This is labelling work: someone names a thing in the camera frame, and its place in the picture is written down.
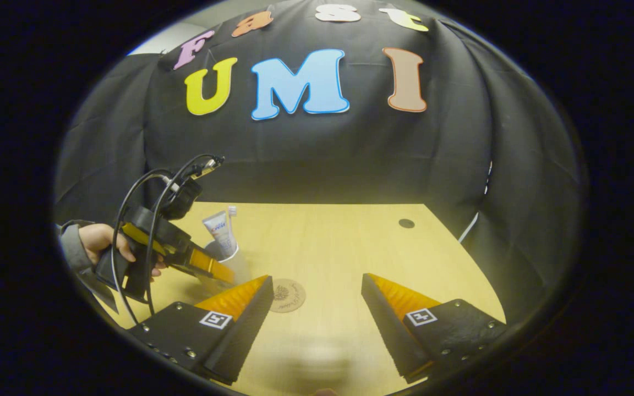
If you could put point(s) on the wooden desktop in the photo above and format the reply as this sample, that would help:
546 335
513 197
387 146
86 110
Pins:
339 242

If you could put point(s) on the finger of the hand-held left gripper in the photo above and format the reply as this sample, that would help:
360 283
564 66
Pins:
209 263

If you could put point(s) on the black backdrop cloth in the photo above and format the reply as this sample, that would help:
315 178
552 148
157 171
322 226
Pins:
322 154

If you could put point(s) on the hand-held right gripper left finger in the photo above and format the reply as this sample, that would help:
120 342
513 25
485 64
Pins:
242 335

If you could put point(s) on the round cork coaster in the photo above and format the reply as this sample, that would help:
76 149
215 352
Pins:
289 297

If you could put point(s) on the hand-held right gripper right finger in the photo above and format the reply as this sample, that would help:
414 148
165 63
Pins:
386 330

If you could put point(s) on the white toothpaste tube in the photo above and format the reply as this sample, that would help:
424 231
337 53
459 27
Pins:
220 231

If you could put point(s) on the white toothbrush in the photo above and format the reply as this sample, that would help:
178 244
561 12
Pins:
232 211

